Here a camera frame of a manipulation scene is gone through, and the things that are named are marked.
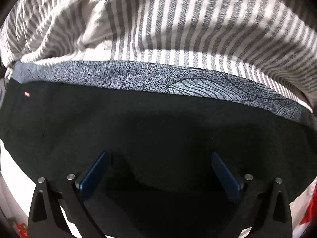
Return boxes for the grey white striped duvet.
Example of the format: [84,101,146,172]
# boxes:
[0,0,317,111]

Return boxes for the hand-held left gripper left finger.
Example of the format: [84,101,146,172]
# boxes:
[27,150,113,238]

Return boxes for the blue-grey patterned cloth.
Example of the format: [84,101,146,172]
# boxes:
[12,60,310,127]

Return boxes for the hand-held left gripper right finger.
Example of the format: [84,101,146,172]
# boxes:
[210,151,294,238]

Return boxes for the red plastic bag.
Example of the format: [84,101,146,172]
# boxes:
[299,201,317,226]

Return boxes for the small red object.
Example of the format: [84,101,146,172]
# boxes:
[12,218,28,236]

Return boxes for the black pants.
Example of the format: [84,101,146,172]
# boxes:
[0,78,317,238]

